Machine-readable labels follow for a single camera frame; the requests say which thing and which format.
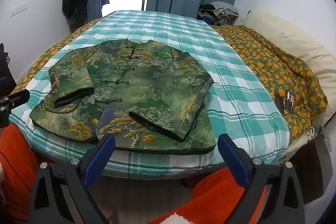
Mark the orange fluffy garment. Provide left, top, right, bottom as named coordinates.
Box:
left=0, top=123, right=266, bottom=224

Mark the smartphone on quilt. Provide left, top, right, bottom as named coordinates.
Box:
left=274, top=91, right=294, bottom=115

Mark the green landscape print jacket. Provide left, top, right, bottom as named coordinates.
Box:
left=30, top=39, right=216, bottom=155

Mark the white wall switch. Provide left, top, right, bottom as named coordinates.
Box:
left=10, top=3, right=27, bottom=17

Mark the pile of clothes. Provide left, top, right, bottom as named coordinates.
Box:
left=197, top=1, right=239, bottom=26

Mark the teal plaid bed sheet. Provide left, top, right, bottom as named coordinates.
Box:
left=10, top=11, right=290, bottom=164

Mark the dark furniture at left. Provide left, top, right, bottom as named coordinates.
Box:
left=0, top=43, right=17, bottom=98

